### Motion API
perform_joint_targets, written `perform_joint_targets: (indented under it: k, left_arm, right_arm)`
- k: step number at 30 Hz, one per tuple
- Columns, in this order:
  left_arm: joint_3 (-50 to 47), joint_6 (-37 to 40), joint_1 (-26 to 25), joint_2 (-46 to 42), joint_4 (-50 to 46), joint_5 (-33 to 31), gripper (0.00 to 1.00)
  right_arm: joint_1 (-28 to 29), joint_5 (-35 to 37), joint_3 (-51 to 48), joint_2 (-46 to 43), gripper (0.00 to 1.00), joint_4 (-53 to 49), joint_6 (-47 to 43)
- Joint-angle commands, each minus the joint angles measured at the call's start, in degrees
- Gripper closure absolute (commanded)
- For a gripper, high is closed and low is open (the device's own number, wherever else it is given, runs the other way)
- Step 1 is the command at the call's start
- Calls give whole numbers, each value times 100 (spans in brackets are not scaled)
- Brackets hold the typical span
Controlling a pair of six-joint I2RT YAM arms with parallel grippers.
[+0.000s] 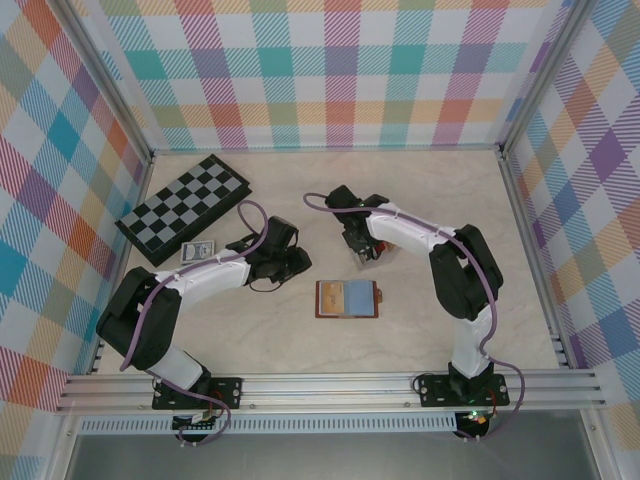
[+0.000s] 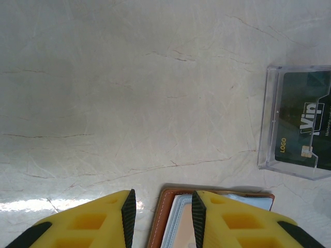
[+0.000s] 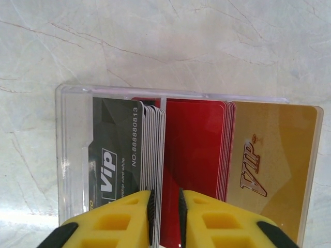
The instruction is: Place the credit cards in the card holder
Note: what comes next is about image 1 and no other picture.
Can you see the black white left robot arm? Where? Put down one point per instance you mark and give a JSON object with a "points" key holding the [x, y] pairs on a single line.
{"points": [[140, 325]]}

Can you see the aluminium table side rail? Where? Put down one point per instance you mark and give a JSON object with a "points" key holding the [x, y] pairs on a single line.
{"points": [[144, 180], [517, 200]]}

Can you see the aluminium frame post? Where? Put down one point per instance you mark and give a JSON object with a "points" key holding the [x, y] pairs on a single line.
{"points": [[134, 130], [542, 75]]}

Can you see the aluminium frame leg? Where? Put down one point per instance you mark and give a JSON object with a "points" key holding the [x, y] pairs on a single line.
{"points": [[602, 450], [59, 450]]}

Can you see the clear plastic card box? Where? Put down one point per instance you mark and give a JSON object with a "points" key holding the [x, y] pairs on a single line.
{"points": [[390, 255]]}

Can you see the wide aluminium mounting rail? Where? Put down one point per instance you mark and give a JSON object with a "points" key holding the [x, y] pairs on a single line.
{"points": [[325, 390]]}

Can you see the black grey folding chessboard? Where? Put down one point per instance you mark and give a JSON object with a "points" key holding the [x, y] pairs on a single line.
{"points": [[190, 195]]}

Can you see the blue playing card deck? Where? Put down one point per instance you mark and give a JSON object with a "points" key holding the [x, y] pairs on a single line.
{"points": [[198, 252]]}

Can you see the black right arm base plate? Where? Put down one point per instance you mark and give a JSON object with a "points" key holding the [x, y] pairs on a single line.
{"points": [[435, 392]]}

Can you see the red credit card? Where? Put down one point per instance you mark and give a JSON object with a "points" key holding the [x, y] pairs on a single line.
{"points": [[380, 248]]}

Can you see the brown leather card holder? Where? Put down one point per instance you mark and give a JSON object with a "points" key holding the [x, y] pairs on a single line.
{"points": [[360, 300]]}

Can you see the aluminium table end rail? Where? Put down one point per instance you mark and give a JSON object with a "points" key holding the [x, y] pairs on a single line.
{"points": [[325, 149]]}

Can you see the small circuit board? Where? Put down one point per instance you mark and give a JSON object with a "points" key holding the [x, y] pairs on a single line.
{"points": [[477, 420], [200, 425]]}

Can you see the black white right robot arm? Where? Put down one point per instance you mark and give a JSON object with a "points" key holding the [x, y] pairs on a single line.
{"points": [[465, 280]]}

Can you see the beige credit card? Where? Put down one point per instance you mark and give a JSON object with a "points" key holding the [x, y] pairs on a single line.
{"points": [[332, 299]]}

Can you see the grey metal panel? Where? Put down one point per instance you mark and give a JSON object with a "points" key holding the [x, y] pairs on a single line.
{"points": [[325, 457]]}

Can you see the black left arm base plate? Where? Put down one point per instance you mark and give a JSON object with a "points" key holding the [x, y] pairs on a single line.
{"points": [[227, 392]]}

